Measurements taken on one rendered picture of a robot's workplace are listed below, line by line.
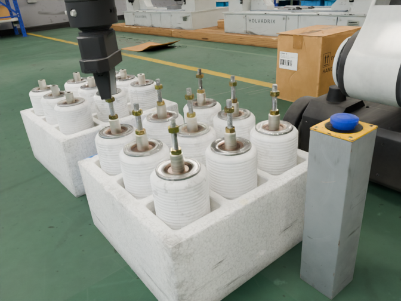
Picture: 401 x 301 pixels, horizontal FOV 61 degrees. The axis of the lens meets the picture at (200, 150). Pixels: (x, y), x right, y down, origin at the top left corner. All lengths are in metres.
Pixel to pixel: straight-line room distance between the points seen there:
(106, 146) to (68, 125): 0.30
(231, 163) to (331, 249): 0.22
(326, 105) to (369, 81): 0.26
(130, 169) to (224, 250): 0.22
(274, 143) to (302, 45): 0.94
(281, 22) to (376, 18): 2.28
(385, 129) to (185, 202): 0.53
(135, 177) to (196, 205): 0.14
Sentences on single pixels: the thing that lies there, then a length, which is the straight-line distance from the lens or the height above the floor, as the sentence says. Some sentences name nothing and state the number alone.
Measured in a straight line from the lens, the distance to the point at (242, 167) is 0.60.
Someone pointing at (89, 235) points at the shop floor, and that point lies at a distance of 0.89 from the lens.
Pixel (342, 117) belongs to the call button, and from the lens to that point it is 0.55.
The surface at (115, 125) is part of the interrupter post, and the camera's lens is 0.74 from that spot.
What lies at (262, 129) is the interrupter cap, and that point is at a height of 0.25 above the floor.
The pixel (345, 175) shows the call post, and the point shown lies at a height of 0.26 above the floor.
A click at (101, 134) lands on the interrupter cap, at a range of 0.76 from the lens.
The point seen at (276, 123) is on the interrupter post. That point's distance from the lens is 0.69.
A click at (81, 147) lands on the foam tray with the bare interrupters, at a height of 0.14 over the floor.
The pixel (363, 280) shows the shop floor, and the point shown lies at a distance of 0.75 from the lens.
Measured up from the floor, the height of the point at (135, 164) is 0.24.
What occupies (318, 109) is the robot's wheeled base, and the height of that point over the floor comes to 0.19.
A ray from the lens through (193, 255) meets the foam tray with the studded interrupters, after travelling 0.56.
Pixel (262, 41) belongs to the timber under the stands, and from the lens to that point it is 3.09.
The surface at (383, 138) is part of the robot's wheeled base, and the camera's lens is 0.89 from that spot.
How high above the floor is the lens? 0.52
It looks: 26 degrees down
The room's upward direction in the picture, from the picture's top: 5 degrees counter-clockwise
